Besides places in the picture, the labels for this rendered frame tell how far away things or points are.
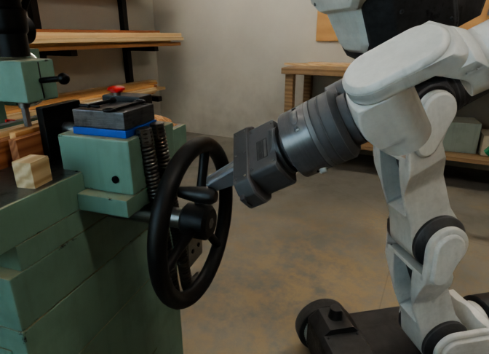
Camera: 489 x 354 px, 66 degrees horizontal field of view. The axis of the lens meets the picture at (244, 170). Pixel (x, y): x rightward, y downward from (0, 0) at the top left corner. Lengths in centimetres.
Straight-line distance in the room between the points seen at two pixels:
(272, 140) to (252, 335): 122
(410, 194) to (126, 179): 65
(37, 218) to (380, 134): 48
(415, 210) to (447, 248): 12
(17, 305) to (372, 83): 54
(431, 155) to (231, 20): 343
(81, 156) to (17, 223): 14
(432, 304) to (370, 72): 87
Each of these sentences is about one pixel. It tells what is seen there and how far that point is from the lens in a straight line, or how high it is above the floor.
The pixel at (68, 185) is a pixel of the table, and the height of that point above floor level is 89.
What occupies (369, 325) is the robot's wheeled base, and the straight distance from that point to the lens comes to 146.
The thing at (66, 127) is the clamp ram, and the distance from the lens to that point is 74.
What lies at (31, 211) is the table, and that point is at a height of 88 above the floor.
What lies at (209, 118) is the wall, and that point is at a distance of 441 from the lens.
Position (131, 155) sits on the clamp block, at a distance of 60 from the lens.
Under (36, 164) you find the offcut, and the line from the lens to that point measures 62.
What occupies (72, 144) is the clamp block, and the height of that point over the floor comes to 94.
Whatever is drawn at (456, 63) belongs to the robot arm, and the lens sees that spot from 42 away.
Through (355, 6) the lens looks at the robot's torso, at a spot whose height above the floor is 116.
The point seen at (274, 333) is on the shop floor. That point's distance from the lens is 162.
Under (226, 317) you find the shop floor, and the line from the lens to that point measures 168.
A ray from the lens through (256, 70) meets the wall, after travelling 405.
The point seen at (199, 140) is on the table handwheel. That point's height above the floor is 95.
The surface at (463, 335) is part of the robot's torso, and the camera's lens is 128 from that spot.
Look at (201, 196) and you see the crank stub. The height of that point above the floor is 90.
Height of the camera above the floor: 111
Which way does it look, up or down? 20 degrees down
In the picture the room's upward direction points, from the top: straight up
